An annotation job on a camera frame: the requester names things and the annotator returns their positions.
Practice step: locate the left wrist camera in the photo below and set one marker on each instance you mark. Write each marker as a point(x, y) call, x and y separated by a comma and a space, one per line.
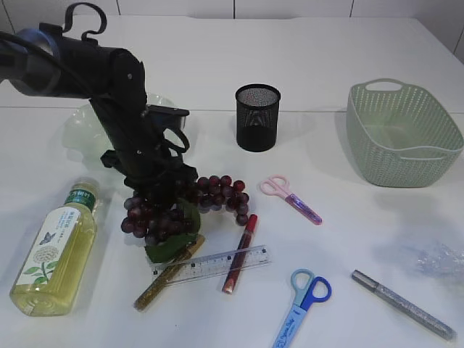
point(167, 117)

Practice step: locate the purple artificial grape bunch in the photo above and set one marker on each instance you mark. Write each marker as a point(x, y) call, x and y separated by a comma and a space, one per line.
point(168, 218)

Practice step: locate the transparent plastic ruler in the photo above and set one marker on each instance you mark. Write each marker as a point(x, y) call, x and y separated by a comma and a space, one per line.
point(215, 265)

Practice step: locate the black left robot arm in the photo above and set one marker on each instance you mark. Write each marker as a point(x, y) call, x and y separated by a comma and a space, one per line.
point(45, 62)

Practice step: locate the green woven plastic basket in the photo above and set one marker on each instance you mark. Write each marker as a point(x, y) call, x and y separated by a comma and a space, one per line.
point(400, 138)

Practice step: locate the blue capped scissors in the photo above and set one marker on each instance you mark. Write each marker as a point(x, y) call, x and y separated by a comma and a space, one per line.
point(304, 298)

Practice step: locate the black mesh pen holder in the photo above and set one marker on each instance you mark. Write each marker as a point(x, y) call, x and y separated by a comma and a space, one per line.
point(257, 107)

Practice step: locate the silver glitter pen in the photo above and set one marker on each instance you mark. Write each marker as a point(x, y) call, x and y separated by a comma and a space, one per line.
point(404, 306)

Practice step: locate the pink capped scissors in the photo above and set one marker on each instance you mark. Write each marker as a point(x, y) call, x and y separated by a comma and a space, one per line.
point(278, 185)

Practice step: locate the green tea plastic bottle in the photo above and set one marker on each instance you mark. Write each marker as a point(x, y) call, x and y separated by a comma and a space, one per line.
point(49, 279)

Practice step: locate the gold glitter pen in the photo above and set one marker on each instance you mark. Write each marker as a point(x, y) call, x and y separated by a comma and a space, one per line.
point(167, 274)

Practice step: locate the clear plastic sheet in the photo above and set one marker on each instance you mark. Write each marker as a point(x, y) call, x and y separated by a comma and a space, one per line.
point(442, 262)

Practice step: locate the light green wavy plate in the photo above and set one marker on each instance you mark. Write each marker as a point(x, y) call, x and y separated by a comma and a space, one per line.
point(85, 139)

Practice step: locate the red glitter pen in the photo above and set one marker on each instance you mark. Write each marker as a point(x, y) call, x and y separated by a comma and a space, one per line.
point(238, 259)

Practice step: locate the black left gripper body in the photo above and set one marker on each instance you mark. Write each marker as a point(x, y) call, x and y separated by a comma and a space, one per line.
point(149, 154)

